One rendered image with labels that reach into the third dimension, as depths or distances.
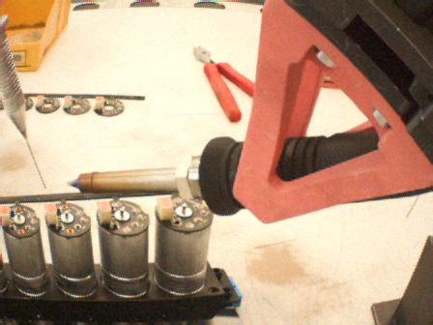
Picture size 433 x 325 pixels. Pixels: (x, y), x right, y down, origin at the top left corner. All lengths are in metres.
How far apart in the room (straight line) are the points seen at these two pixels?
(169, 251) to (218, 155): 0.10
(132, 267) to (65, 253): 0.04
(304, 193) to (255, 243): 0.20
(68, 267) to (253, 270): 0.12
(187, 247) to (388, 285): 0.14
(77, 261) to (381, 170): 0.17
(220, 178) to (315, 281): 0.17
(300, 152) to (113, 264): 0.13
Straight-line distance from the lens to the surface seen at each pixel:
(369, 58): 0.16
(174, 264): 0.32
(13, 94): 0.25
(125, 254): 0.31
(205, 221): 0.31
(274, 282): 0.38
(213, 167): 0.23
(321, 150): 0.21
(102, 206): 0.31
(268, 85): 0.19
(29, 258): 0.31
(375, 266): 0.40
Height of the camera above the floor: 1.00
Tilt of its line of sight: 32 degrees down
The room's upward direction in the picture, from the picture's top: 7 degrees clockwise
